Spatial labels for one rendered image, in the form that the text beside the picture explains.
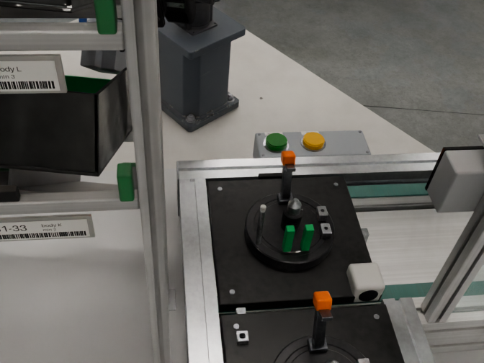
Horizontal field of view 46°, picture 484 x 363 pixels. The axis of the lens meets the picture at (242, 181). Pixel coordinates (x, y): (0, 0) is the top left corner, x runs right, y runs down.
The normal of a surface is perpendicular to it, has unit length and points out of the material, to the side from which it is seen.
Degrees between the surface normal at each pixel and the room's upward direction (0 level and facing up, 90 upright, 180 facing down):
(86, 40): 90
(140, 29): 90
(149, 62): 90
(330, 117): 0
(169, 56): 88
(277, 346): 0
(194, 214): 0
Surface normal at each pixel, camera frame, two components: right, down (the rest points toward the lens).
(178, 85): -0.73, 0.46
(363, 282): 0.07, -0.68
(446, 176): -0.99, 0.04
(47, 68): 0.11, 0.73
